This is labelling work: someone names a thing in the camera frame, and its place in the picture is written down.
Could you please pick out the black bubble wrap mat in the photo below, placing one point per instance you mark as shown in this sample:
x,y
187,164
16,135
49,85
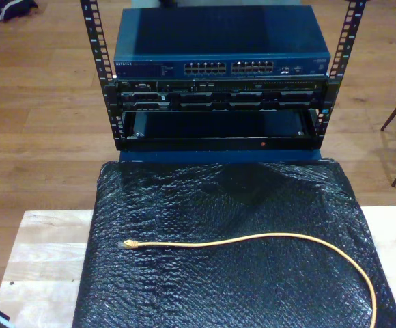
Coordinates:
x,y
218,290

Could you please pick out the blue base board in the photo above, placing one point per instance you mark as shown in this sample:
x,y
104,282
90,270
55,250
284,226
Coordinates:
x,y
184,157

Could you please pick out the black rack server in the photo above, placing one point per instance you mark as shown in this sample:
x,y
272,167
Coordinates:
x,y
218,96

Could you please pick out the black perforated rack post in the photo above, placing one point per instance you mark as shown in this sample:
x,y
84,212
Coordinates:
x,y
93,41
350,41

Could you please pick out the blue network switch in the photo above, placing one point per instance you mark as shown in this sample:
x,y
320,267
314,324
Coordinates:
x,y
218,34

